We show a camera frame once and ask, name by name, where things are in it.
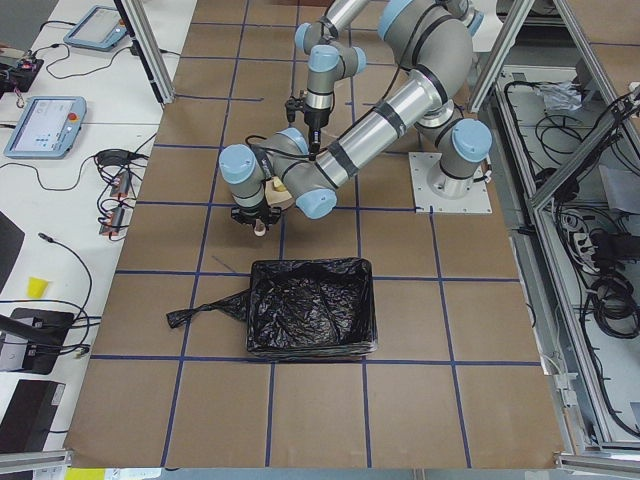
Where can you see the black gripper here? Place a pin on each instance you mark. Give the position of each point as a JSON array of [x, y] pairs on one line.
[[316, 119], [248, 209]]

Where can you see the beige plastic dustpan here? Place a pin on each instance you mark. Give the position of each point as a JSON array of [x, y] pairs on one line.
[[284, 200]]

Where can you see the yellow sponge chunk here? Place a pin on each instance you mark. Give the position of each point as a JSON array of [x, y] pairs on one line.
[[280, 186]]

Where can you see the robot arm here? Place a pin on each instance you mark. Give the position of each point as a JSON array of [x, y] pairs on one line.
[[463, 142], [431, 41]]

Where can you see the black bag lined bin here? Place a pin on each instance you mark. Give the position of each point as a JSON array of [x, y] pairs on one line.
[[302, 309]]

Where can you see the teach pendant near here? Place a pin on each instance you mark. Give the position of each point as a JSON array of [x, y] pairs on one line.
[[47, 128]]

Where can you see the teach pendant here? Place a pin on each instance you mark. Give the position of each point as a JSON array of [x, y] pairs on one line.
[[47, 128], [101, 29]]

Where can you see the teach pendant far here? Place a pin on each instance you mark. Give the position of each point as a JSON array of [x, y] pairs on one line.
[[101, 29]]

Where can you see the yellow cup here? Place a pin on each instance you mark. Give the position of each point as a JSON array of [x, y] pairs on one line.
[[37, 287]]

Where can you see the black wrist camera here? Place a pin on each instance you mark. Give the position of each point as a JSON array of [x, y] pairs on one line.
[[293, 105]]

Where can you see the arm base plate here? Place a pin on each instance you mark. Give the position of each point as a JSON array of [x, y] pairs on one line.
[[435, 192]]

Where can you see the aluminium frame post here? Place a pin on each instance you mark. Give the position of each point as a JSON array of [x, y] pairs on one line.
[[133, 14]]

